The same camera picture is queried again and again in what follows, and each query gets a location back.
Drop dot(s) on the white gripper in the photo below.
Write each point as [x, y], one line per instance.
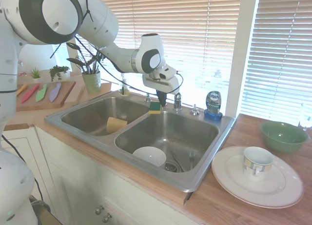
[165, 84]

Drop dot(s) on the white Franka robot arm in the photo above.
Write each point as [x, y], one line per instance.
[97, 22]

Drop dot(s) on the chrome faucet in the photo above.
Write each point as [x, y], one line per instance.
[178, 101]

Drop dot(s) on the yellow green sponge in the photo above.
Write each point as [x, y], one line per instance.
[155, 108]

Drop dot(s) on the stainless steel double sink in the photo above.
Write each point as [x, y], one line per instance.
[170, 129]

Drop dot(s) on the chrome sink sprayer head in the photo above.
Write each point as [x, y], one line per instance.
[194, 110]

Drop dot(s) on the glass bottle with brush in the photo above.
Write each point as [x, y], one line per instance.
[124, 88]

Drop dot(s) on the blue Dawn soap bottle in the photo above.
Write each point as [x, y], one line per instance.
[213, 103]

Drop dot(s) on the white ceramic bowl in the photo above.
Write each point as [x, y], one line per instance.
[150, 156]

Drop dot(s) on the silver butter knife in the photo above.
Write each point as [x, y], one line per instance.
[176, 161]

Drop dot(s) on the dark-leaf plant in green pot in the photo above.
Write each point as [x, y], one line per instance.
[92, 82]

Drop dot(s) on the wide white window blind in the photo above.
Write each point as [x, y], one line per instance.
[185, 27]

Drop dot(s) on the plain wooden board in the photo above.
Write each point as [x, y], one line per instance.
[78, 98]

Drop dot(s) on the wooden cutting board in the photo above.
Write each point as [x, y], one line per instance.
[65, 90]

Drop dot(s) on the large white dinner plate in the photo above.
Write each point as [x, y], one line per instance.
[226, 181]

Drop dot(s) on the purple plastic knife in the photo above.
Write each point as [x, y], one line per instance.
[54, 93]

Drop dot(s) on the small leafy potted plant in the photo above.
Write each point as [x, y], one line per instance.
[57, 71]

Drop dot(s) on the white patterned mug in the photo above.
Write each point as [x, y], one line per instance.
[256, 170]

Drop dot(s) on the green plastic knife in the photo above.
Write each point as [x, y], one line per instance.
[41, 94]

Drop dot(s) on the white kitchen cabinet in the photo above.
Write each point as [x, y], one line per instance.
[73, 181]

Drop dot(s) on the narrow white window blind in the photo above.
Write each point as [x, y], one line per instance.
[280, 51]

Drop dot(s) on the green glass bowl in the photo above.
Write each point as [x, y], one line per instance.
[282, 138]

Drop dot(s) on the metal cabinet knob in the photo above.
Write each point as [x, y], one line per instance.
[98, 210]
[106, 218]

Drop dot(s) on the small spiky succulent plant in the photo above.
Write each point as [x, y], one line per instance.
[35, 74]

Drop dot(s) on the red plastic knife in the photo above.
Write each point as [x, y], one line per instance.
[30, 93]

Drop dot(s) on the orange plastic knife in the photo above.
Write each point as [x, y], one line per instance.
[21, 90]

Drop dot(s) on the clear drinking glass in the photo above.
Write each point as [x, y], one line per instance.
[306, 117]

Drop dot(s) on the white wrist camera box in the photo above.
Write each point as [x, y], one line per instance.
[168, 71]

